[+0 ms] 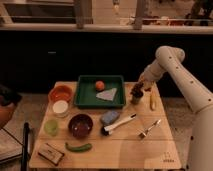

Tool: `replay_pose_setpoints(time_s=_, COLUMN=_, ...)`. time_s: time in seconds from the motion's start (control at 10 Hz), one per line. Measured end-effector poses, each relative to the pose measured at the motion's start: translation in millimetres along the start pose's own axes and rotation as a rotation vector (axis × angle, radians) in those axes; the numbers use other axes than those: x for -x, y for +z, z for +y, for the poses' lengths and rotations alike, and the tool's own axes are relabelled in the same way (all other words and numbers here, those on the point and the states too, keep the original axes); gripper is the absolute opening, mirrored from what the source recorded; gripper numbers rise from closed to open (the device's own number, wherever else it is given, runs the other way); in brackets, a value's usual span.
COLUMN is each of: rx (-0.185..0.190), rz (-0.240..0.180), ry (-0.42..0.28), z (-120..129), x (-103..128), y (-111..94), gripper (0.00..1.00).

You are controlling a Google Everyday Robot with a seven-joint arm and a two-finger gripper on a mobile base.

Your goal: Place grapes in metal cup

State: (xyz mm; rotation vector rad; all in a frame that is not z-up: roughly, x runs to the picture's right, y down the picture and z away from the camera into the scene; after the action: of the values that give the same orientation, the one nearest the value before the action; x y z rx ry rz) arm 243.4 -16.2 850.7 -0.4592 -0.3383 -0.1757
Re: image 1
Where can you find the metal cup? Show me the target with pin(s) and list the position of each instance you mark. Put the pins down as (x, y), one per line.
(136, 98)

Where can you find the orange bowl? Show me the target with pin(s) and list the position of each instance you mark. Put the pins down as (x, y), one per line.
(61, 92)

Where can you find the white cup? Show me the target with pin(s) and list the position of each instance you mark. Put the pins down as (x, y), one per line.
(60, 108)

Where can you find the green cucumber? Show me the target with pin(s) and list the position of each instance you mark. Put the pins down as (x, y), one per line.
(81, 148)

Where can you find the brown wooden box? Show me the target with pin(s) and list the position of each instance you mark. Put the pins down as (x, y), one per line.
(50, 153)

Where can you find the grey folded cloth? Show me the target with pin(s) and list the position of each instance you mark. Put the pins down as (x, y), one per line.
(107, 94)

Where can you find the light green cup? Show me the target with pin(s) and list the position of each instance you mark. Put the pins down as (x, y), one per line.
(51, 127)

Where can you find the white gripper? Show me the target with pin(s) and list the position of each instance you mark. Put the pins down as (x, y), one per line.
(146, 79)

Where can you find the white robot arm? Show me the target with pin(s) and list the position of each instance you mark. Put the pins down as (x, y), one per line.
(200, 99)

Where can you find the orange fruit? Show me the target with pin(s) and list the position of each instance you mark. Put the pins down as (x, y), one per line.
(99, 85)

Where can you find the black chair frame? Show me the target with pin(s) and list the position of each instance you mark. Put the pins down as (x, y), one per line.
(27, 146)

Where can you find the metal fork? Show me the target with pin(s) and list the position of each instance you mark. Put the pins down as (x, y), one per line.
(143, 134)

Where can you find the dark red bowl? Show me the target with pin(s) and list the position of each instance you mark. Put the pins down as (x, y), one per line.
(80, 126)

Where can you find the blue sponge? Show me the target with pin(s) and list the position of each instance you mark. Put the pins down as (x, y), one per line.
(109, 117)

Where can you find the dark purple grapes bunch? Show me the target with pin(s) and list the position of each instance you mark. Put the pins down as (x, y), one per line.
(137, 90)

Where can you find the green plastic tray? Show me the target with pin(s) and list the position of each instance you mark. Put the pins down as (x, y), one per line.
(85, 94)

